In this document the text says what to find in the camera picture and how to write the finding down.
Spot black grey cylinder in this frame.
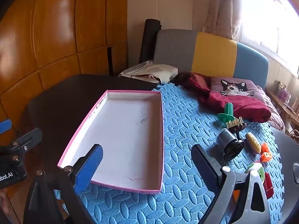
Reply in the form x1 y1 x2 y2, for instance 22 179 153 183
216 128 245 162

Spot white green plug-in device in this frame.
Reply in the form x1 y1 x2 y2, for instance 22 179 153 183
245 161 265 183

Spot yellow oval perforated object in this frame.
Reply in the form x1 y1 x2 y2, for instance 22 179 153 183
245 133 261 154

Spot dark brown gold ornament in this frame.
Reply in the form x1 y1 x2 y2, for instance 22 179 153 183
226 116 247 140

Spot orange linked cubes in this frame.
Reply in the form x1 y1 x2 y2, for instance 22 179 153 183
260 142 273 162

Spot red metallic cylinder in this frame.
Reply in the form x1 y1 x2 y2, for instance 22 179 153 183
263 172 274 199

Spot blue foam puzzle mat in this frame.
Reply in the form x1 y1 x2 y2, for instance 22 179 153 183
55 82 285 224

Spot pink shallow cardboard box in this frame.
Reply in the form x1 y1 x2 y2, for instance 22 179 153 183
57 90 164 194

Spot dark red folded blanket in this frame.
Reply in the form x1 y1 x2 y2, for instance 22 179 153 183
173 72 271 123

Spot pink striped bedsheet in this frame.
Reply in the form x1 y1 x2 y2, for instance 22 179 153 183
256 85 285 133

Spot cat print pillow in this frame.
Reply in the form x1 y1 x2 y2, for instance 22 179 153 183
211 77 263 101

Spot wooden side table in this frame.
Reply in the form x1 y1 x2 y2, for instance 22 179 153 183
265 88 298 130

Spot wooden wardrobe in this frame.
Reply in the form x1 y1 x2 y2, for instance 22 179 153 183
0 0 129 143

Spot purple box on table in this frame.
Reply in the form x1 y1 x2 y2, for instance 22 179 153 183
277 81 291 104

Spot beige canvas bag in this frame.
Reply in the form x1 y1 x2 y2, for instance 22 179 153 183
119 60 178 84

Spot grey yellow blue headboard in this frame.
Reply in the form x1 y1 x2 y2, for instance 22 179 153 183
153 29 269 88

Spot black rolled mat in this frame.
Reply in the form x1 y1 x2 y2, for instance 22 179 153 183
139 19 162 64

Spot pink curtain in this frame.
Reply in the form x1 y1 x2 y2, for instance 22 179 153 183
202 0 241 40

